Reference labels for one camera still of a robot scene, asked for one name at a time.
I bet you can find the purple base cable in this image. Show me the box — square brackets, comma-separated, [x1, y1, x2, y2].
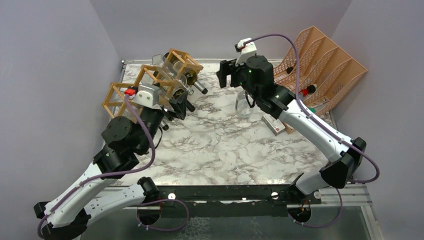
[136, 197, 191, 232]
[286, 188, 343, 229]

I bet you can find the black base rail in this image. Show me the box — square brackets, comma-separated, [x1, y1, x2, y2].
[125, 183, 370, 220]

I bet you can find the red black marker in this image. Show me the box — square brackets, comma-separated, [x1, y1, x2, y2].
[299, 84, 317, 98]

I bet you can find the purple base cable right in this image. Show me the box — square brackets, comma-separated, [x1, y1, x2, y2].
[286, 188, 343, 229]

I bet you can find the clear bottle silver cap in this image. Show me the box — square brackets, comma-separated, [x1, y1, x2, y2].
[235, 90, 253, 118]

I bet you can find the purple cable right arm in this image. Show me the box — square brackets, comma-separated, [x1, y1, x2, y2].
[243, 33, 381, 185]

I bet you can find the wooden wine rack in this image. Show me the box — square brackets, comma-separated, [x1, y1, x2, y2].
[101, 63, 199, 118]

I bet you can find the small white box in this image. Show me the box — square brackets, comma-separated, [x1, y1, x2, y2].
[261, 114, 286, 136]

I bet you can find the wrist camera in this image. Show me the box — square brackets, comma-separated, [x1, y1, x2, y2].
[124, 84, 160, 109]
[234, 37, 257, 66]

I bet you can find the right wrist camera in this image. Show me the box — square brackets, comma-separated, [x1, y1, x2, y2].
[234, 37, 257, 66]

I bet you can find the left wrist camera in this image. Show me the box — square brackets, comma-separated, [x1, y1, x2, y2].
[124, 84, 160, 109]

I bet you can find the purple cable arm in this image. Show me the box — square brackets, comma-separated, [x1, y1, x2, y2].
[243, 33, 381, 185]
[37, 94, 157, 239]

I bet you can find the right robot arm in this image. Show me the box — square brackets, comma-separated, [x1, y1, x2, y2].
[216, 55, 367, 204]

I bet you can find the orange plastic file organizer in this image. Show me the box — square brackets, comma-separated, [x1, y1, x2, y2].
[273, 26, 368, 118]

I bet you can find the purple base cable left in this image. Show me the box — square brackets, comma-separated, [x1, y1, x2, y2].
[136, 197, 191, 232]

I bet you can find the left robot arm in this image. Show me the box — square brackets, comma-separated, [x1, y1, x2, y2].
[34, 84, 188, 240]

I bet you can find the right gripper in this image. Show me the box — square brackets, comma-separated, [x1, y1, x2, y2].
[216, 58, 260, 101]

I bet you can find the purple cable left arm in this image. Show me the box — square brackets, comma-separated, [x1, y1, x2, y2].
[37, 94, 157, 239]

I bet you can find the clear glass bottle small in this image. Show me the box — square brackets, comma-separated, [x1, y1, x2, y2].
[151, 54, 194, 98]

